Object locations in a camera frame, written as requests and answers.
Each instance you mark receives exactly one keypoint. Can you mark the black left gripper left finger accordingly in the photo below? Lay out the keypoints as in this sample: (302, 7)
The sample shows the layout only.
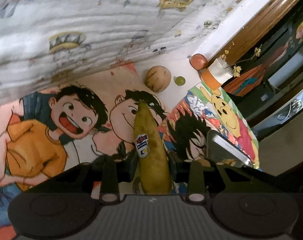
(109, 171)

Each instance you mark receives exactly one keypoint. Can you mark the metal tray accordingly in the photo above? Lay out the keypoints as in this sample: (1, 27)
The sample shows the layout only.
(220, 150)

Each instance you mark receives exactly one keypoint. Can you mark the colourful cartoon table mat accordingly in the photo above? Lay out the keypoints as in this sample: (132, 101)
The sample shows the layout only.
(45, 133)

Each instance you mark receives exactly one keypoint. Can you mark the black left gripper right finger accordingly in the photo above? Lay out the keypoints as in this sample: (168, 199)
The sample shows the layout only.
(205, 179)

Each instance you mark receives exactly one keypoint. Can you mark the yellow banana with sticker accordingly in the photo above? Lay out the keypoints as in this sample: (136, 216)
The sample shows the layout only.
(154, 170)

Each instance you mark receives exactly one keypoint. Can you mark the red apple by jar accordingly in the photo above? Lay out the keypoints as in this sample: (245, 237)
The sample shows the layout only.
(198, 61)

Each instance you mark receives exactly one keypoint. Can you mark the painting of orange dress woman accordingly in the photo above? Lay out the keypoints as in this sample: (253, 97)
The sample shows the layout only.
(272, 54)

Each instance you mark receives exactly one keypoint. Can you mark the yellow dried flowers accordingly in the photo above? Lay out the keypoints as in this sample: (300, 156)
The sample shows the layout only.
(236, 68)

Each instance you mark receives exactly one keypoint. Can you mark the beige round melon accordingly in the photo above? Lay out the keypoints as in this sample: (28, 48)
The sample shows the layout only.
(158, 78)

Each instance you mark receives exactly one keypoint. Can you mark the small green lime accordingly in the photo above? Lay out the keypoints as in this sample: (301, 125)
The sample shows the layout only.
(180, 80)

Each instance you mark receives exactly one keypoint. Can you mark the white cartoon print cloth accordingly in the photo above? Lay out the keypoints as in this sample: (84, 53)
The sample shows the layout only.
(46, 42)

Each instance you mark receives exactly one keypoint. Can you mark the brown wooden door frame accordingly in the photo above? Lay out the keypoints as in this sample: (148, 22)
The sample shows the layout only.
(255, 29)

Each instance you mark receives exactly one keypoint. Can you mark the orange white flower jar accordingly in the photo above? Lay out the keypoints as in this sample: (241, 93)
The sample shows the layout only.
(218, 73)

